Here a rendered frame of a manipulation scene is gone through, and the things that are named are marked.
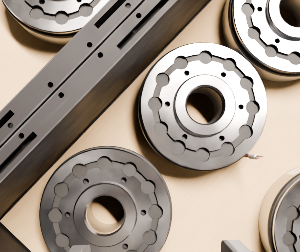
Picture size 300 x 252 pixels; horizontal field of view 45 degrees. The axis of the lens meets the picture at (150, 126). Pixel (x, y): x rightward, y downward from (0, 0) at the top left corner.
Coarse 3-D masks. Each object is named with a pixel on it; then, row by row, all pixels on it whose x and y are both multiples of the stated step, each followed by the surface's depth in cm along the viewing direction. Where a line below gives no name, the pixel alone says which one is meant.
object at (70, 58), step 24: (120, 0) 22; (144, 0) 22; (96, 24) 22; (120, 24) 22; (72, 48) 21; (96, 48) 21; (48, 72) 21; (72, 72) 21; (24, 96) 21; (48, 96) 21; (0, 120) 21; (24, 120) 21; (0, 144) 21
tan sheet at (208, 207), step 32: (224, 0) 32; (192, 32) 32; (128, 96) 31; (192, 96) 31; (288, 96) 32; (96, 128) 31; (128, 128) 31; (288, 128) 32; (64, 160) 31; (160, 160) 31; (256, 160) 31; (288, 160) 31; (32, 192) 31; (192, 192) 31; (224, 192) 31; (256, 192) 31; (32, 224) 30; (192, 224) 31; (224, 224) 31; (256, 224) 31
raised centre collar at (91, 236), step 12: (84, 192) 27; (96, 192) 27; (108, 192) 27; (120, 192) 27; (84, 204) 27; (132, 204) 27; (84, 216) 27; (132, 216) 27; (84, 228) 27; (120, 228) 27; (132, 228) 27; (96, 240) 27; (108, 240) 27; (120, 240) 27
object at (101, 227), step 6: (90, 204) 29; (90, 210) 30; (90, 216) 29; (90, 222) 28; (96, 222) 30; (120, 222) 29; (96, 228) 28; (102, 228) 29; (108, 228) 29; (114, 228) 28
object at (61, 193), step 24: (72, 168) 28; (96, 168) 28; (120, 168) 28; (144, 168) 28; (48, 192) 27; (72, 192) 28; (144, 192) 28; (48, 216) 28; (72, 216) 27; (144, 216) 28; (168, 216) 28; (48, 240) 27; (72, 240) 27; (144, 240) 28
